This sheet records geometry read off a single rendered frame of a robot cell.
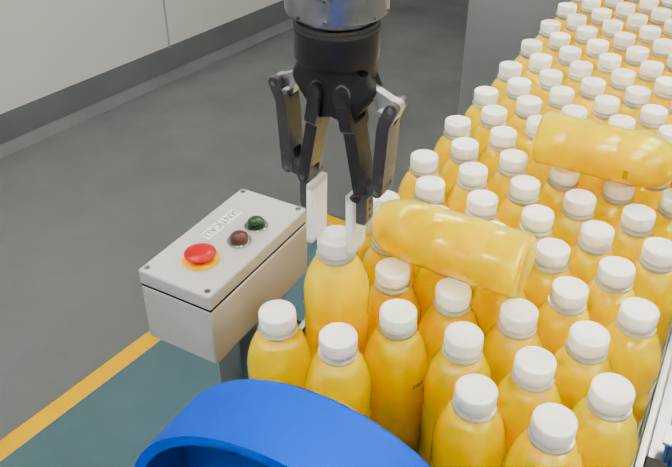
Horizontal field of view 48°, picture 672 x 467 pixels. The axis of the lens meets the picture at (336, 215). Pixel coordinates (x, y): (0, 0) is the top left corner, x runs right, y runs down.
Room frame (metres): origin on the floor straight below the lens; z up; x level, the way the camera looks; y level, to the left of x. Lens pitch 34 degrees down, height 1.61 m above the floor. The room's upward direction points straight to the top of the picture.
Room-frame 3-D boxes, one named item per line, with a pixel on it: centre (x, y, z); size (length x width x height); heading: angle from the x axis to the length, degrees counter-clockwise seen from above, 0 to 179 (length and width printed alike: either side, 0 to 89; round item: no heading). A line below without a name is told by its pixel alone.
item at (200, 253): (0.68, 0.15, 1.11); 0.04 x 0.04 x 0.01
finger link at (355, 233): (0.61, -0.02, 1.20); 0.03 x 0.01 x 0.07; 151
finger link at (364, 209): (0.60, -0.04, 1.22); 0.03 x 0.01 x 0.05; 61
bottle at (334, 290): (0.62, 0.00, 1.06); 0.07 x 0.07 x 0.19
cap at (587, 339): (0.55, -0.25, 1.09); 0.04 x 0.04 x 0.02
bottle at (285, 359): (0.59, 0.06, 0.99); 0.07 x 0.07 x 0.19
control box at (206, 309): (0.72, 0.13, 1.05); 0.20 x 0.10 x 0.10; 151
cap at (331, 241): (0.62, 0.00, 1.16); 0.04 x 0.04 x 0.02
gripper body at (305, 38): (0.62, 0.00, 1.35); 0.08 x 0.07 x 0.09; 61
